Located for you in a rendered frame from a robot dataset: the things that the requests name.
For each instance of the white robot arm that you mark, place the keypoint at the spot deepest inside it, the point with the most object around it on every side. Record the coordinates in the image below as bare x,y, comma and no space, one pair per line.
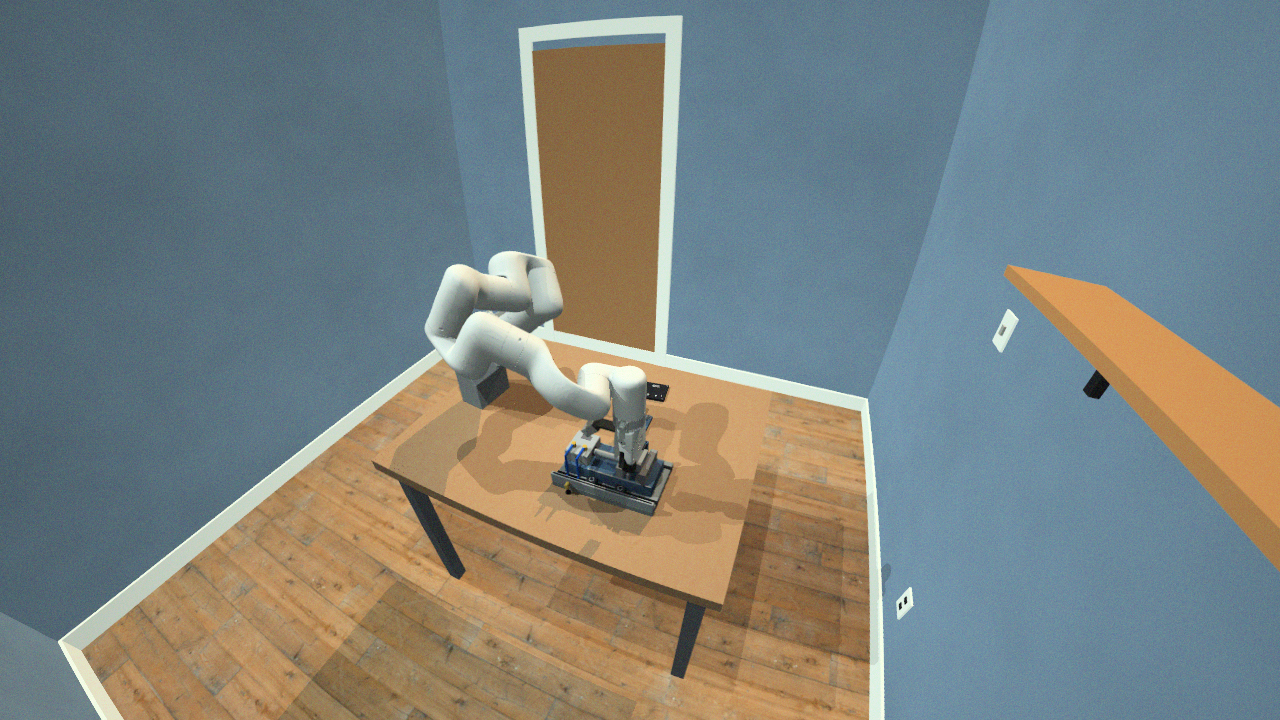
485,338

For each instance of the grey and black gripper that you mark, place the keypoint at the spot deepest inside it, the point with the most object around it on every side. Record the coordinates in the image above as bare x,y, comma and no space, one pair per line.
630,446

